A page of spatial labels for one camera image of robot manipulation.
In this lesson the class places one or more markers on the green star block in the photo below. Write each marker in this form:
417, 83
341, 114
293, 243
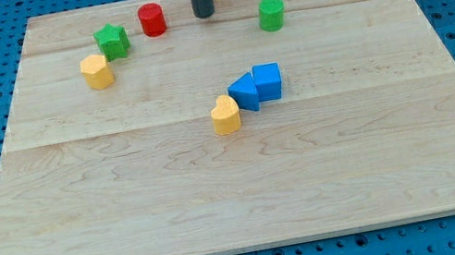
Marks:
112, 41

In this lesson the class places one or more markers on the blue cube block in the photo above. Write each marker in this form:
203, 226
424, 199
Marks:
267, 81

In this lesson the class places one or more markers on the yellow hexagon block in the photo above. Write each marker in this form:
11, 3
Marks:
97, 72

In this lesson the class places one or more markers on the light wooden board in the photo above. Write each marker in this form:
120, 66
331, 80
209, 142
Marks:
363, 136

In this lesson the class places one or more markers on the blue triangle block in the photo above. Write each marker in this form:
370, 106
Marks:
244, 92

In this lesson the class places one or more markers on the green cylinder block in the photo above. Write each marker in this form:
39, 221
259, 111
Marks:
271, 15

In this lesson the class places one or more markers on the red cylinder block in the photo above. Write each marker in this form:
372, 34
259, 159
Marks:
152, 19

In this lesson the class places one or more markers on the yellow heart block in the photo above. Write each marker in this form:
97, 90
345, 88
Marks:
225, 115

